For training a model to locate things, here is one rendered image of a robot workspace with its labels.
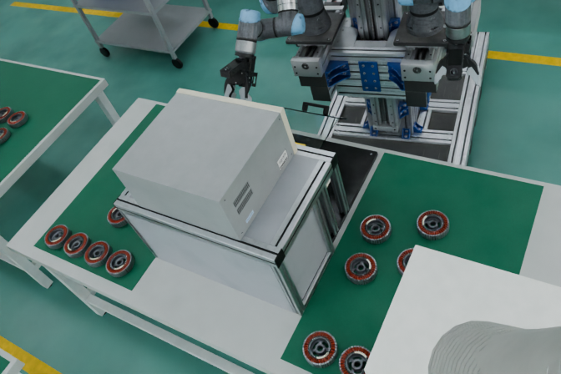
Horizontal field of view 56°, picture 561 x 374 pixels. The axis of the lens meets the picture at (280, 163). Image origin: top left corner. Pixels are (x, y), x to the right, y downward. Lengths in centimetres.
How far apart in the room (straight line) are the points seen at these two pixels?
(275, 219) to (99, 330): 172
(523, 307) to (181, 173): 98
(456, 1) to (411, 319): 90
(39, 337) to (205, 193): 201
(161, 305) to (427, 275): 109
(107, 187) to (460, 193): 157
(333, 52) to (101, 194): 126
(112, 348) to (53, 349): 36
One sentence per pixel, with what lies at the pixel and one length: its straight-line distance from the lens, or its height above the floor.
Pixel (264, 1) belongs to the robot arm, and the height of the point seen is 123.
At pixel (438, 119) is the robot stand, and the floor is 21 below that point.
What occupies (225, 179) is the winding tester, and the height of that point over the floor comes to 132.
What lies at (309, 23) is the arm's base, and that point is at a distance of 242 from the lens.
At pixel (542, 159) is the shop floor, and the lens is 321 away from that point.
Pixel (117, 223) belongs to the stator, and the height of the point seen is 78.
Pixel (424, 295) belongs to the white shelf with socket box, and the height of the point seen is 120.
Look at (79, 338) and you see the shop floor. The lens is 319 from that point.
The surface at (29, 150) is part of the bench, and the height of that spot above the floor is 75.
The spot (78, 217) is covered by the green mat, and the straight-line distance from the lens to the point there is 257.
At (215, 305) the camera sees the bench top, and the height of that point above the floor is 75.
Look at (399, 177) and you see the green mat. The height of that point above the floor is 75.
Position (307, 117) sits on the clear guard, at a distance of 199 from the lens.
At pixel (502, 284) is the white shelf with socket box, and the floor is 120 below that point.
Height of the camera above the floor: 240
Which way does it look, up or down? 46 degrees down
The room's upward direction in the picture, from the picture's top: 21 degrees counter-clockwise
